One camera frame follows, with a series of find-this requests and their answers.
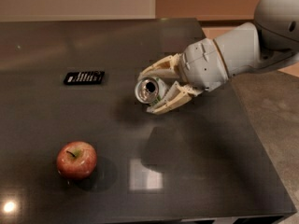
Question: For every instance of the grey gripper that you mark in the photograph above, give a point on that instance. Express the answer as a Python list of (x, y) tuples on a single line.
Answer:
[(204, 66)]

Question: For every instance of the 7up soda can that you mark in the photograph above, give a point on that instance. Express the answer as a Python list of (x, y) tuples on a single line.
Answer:
[(150, 90)]

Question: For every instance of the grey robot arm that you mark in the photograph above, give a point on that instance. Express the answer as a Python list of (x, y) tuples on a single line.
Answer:
[(268, 43)]

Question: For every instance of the black remote control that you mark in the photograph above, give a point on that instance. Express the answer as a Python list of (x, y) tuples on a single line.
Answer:
[(84, 78)]

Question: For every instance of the red apple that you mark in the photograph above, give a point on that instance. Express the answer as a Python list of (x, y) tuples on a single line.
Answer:
[(76, 160)]

